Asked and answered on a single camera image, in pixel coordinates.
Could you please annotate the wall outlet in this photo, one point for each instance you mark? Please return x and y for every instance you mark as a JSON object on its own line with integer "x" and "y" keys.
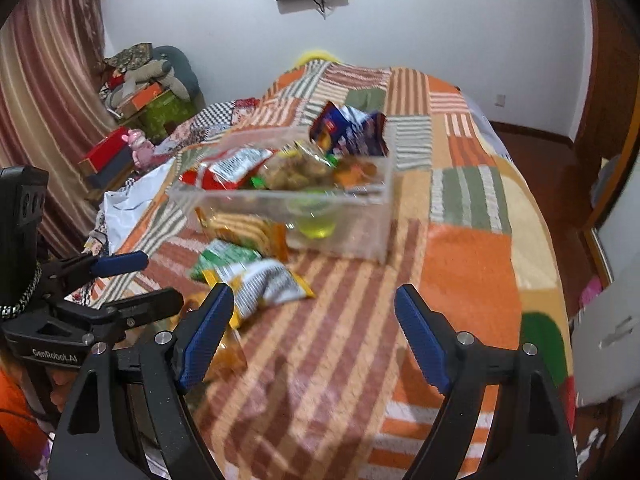
{"x": 500, "y": 100}

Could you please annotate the green jelly cup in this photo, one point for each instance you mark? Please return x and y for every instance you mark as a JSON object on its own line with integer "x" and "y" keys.
{"x": 315, "y": 222}

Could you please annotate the white plastic bag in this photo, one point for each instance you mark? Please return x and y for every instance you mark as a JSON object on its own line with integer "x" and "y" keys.
{"x": 135, "y": 200}

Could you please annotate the blue chip bag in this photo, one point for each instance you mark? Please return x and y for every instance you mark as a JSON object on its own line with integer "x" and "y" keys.
{"x": 350, "y": 130}

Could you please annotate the orange cardboard box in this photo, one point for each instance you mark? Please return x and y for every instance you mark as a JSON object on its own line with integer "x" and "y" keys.
{"x": 142, "y": 99}

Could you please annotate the pink toy figure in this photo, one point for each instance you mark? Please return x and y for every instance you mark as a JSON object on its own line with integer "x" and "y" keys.
{"x": 141, "y": 147}

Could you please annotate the orange snack packet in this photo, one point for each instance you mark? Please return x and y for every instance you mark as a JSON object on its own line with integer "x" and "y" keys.
{"x": 355, "y": 172}

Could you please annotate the dark grey box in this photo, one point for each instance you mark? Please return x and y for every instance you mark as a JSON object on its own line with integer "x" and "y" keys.
{"x": 112, "y": 172}

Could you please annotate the green snack packet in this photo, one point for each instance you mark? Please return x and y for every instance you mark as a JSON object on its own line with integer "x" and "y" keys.
{"x": 225, "y": 257}

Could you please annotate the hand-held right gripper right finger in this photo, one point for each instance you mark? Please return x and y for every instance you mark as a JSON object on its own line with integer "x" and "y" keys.
{"x": 425, "y": 345}

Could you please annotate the wooden door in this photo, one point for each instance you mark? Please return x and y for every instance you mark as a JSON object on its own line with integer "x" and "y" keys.
{"x": 607, "y": 60}

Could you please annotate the grey plush toy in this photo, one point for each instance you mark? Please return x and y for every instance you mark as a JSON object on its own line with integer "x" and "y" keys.
{"x": 155, "y": 72}

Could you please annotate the brown pastry packet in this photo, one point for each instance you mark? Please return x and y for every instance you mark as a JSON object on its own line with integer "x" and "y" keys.
{"x": 295, "y": 172}

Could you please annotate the pale cracker packet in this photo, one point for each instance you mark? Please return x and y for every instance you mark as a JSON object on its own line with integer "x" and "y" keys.
{"x": 265, "y": 285}

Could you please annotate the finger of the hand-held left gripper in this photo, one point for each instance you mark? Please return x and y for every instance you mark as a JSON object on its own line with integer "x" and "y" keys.
{"x": 150, "y": 303}
{"x": 120, "y": 263}

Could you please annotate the red snack packet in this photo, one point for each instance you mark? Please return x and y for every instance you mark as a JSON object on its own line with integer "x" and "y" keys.
{"x": 230, "y": 167}

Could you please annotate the green cardboard box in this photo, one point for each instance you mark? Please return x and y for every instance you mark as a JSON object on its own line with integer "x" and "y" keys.
{"x": 167, "y": 112}

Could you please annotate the red box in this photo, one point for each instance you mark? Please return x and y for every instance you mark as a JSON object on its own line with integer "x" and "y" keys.
{"x": 105, "y": 150}

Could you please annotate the biscuit stick packet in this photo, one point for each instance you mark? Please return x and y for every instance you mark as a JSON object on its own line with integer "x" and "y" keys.
{"x": 227, "y": 355}

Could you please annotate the person's left hand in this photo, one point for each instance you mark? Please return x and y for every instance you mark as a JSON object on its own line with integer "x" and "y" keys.
{"x": 62, "y": 387}

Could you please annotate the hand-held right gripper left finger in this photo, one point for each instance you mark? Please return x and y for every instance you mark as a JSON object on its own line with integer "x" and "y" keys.
{"x": 205, "y": 340}

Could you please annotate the yellow hoop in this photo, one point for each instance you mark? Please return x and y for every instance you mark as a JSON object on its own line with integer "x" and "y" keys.
{"x": 315, "y": 55}

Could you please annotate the patterned cloth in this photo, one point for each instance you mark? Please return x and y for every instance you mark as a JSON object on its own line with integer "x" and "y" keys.
{"x": 127, "y": 56}

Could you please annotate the long biscuit packet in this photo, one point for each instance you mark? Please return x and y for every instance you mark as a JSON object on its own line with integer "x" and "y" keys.
{"x": 250, "y": 232}

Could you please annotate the striped brown curtain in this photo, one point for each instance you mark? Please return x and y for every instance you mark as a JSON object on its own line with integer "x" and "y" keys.
{"x": 45, "y": 85}

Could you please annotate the white box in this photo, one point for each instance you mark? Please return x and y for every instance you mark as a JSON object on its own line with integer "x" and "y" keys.
{"x": 605, "y": 355}

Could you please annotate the clear plastic container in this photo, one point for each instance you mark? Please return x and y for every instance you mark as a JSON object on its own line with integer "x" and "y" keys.
{"x": 350, "y": 220}

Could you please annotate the checkered patchwork quilt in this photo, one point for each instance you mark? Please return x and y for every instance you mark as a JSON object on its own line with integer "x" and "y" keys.
{"x": 215, "y": 115}

